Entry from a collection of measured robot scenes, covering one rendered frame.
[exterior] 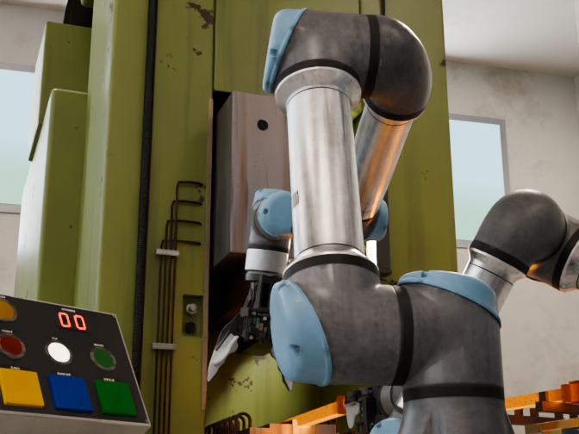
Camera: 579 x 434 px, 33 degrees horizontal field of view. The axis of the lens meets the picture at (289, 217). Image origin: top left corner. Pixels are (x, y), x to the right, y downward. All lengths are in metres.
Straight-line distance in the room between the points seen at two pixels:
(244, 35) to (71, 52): 0.80
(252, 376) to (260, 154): 0.67
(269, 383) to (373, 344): 1.60
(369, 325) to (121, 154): 1.37
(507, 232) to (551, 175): 5.16
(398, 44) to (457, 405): 0.50
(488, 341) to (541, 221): 0.42
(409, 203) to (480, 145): 3.90
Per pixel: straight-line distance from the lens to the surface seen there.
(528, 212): 1.51
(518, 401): 2.13
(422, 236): 2.56
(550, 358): 6.28
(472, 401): 1.10
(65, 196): 2.77
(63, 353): 1.91
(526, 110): 6.74
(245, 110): 2.33
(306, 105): 1.26
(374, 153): 1.49
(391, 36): 1.34
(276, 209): 1.61
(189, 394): 2.26
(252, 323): 1.71
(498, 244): 1.48
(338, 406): 1.93
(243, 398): 2.65
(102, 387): 1.91
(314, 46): 1.30
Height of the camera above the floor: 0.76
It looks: 18 degrees up
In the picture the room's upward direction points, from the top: straight up
